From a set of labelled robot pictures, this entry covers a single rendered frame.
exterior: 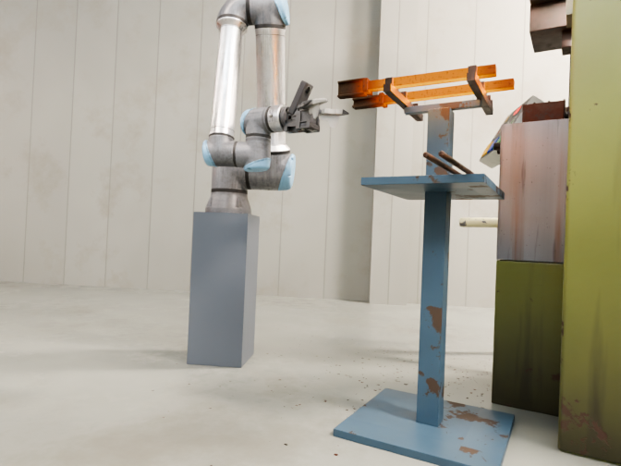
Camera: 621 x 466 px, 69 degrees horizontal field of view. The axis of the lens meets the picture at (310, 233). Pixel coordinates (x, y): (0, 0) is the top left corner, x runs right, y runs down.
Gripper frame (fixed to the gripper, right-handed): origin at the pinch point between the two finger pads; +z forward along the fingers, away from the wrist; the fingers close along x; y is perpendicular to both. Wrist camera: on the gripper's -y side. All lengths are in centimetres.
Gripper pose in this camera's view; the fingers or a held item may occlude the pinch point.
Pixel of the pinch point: (339, 104)
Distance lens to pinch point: 148.2
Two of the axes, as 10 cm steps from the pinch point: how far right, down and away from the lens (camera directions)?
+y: -0.4, 10.0, -0.1
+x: -5.0, -0.3, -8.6
